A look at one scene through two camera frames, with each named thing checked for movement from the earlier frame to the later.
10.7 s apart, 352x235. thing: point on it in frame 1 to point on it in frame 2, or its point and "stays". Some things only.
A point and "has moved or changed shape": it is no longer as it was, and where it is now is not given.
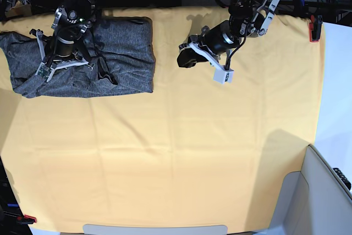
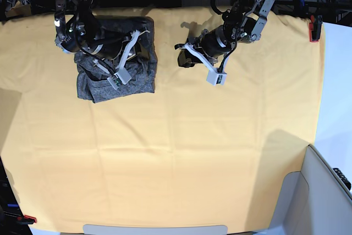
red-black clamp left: x=26 y=219 stays
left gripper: x=65 y=47 to x=108 y=45
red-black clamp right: x=315 y=26 stays
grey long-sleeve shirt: x=121 y=48 has moved or changed shape
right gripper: x=212 y=42 stays
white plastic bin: x=312 y=201 stays
